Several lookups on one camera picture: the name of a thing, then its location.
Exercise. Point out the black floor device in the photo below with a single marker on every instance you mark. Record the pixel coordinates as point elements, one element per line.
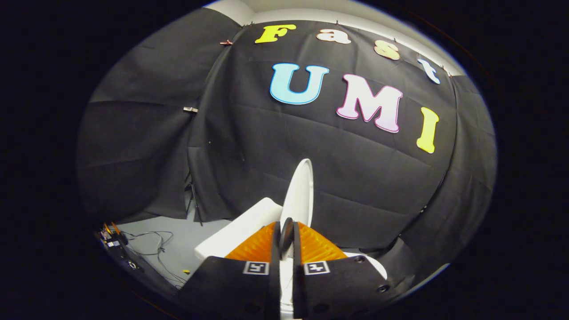
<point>116,249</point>

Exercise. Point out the black round lid lifter tab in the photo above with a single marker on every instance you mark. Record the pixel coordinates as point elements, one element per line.
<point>286,235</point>

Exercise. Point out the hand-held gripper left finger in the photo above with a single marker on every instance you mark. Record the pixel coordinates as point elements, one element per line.
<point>275,249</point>

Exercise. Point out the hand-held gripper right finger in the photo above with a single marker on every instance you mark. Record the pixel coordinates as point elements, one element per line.
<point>297,249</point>

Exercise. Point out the black tripod stand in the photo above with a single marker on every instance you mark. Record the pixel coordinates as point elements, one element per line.
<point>195,204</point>

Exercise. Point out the metal cloth clip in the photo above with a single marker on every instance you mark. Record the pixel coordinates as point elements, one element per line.
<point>190,109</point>

